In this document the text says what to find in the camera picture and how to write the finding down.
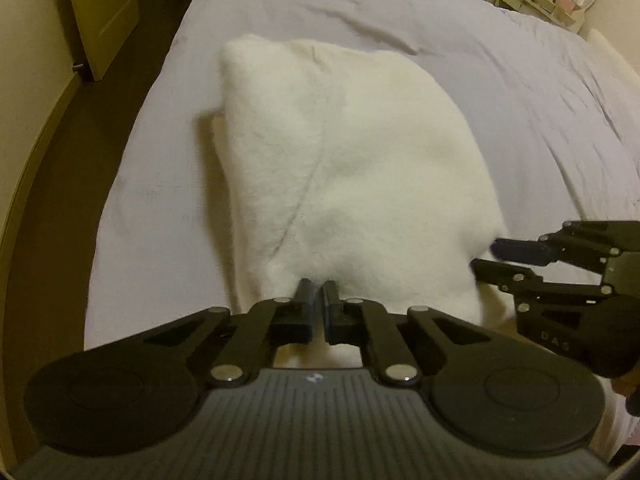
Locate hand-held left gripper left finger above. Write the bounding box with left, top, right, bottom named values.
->
left=145, top=279, right=314, bottom=387

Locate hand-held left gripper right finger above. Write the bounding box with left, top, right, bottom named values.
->
left=322, top=280, right=494, bottom=389

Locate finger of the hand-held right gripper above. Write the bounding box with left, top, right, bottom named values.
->
left=491, top=220, right=640, bottom=277
left=470, top=258, right=616, bottom=311

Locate cream striped knit sweater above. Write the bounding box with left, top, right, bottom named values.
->
left=192, top=34, right=516, bottom=376

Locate bed with lavender duvet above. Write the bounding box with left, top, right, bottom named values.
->
left=82, top=0, right=640, bottom=461

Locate white pillow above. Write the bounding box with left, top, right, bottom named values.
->
left=584, top=27, right=640, bottom=96

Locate cream door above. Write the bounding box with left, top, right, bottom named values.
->
left=64, top=0, right=141, bottom=82

